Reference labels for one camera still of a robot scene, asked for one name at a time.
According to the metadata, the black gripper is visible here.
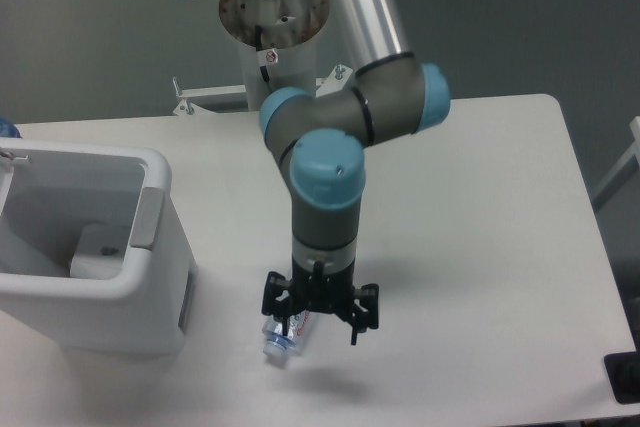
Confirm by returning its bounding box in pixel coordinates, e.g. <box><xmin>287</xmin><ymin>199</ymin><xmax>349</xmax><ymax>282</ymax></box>
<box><xmin>261</xmin><ymin>261</ymin><xmax>379</xmax><ymax>346</ymax></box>

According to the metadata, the crushed clear plastic bottle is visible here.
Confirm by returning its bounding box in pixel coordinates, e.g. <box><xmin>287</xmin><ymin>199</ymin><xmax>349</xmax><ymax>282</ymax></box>
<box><xmin>262</xmin><ymin>310</ymin><xmax>316</xmax><ymax>363</ymax></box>

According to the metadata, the clear plastic wrapper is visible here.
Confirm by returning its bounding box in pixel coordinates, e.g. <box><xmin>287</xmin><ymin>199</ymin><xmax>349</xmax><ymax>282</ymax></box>
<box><xmin>70</xmin><ymin>223</ymin><xmax>130</xmax><ymax>280</ymax></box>

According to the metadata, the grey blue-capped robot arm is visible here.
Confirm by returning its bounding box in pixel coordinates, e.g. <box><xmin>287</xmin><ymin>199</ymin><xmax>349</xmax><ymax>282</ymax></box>
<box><xmin>219</xmin><ymin>0</ymin><xmax>451</xmax><ymax>334</ymax></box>

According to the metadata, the white trash can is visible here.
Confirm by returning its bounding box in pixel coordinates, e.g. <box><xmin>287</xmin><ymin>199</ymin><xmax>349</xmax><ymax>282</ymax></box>
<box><xmin>1</xmin><ymin>138</ymin><xmax>197</xmax><ymax>354</ymax></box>

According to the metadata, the black clamp at table corner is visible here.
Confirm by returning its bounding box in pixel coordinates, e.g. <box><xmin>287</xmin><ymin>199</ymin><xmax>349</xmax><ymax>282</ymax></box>
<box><xmin>604</xmin><ymin>351</ymin><xmax>639</xmax><ymax>405</ymax></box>

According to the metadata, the blue object at left edge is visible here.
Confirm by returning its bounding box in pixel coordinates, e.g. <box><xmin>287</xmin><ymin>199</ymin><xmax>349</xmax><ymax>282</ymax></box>
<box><xmin>0</xmin><ymin>117</ymin><xmax>22</xmax><ymax>138</ymax></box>

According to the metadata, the white right base bracket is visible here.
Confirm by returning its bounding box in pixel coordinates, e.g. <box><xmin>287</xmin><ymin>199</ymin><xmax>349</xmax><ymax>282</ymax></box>
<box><xmin>315</xmin><ymin>63</ymin><xmax>354</xmax><ymax>97</ymax></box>

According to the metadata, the white base bracket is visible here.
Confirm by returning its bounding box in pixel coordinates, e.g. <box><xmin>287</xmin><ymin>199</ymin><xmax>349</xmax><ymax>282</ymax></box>
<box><xmin>315</xmin><ymin>63</ymin><xmax>354</xmax><ymax>97</ymax></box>
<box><xmin>172</xmin><ymin>77</ymin><xmax>248</xmax><ymax>116</ymax></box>

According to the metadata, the white left base bracket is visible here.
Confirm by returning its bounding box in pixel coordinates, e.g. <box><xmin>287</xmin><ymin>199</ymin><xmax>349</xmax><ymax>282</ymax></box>
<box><xmin>172</xmin><ymin>77</ymin><xmax>248</xmax><ymax>116</ymax></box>

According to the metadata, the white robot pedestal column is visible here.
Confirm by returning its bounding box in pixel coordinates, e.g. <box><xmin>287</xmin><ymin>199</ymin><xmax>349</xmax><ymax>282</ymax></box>
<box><xmin>219</xmin><ymin>0</ymin><xmax>330</xmax><ymax>111</ymax></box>

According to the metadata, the black pedestal cable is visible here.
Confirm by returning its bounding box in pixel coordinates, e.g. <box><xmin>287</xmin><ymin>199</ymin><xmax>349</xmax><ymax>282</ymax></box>
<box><xmin>254</xmin><ymin>24</ymin><xmax>282</xmax><ymax>111</ymax></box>

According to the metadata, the white frame at right edge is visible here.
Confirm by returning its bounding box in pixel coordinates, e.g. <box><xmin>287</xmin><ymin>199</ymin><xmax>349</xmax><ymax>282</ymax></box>
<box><xmin>591</xmin><ymin>116</ymin><xmax>639</xmax><ymax>212</ymax></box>

